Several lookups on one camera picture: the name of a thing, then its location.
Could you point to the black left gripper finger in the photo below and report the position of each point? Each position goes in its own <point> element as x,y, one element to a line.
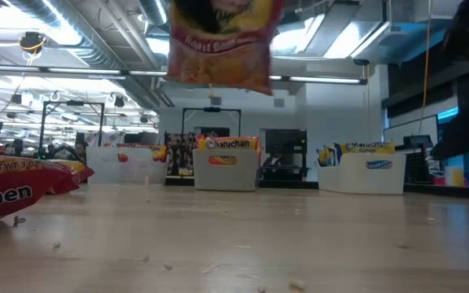
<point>200,14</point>

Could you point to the long ceiling tube light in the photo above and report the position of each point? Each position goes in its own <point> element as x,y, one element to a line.
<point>324,79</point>

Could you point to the black shelf unit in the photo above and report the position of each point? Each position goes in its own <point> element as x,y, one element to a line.
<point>283,140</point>

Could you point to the grey plastic sorting bin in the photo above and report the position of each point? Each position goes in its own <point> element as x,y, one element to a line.
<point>226,179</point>

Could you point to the clear plastic sorting bin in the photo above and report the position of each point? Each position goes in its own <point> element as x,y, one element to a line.
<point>137,173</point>

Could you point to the person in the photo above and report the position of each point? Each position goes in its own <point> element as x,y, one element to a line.
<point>18,147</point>
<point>61,154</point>

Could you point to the white plastic sorting bin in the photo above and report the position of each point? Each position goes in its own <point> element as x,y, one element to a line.
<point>352,181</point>

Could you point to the black desktop monitor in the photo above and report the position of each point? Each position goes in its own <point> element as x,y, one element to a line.
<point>417,141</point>

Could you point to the blue glass partition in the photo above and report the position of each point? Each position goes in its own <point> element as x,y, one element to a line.
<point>448,115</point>

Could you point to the round silver ceiling duct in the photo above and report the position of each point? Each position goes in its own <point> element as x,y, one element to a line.
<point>153,10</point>

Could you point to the grey wall box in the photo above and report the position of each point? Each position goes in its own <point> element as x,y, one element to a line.
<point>279,102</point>
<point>216,100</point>

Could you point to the black metal station frame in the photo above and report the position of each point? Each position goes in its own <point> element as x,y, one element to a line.
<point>212,109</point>
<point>73,102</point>

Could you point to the black aluminium table frame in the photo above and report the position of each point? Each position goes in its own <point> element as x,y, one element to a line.
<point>287,184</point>

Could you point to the white wall board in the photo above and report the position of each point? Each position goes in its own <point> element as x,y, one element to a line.
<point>405,128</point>

